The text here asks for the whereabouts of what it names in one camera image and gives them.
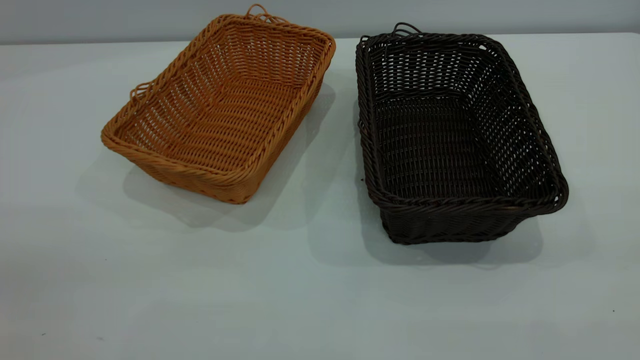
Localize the tan woven wicker basket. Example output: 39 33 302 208
100 4 337 205

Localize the dark brown woven wicker basket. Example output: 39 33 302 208
355 22 570 246

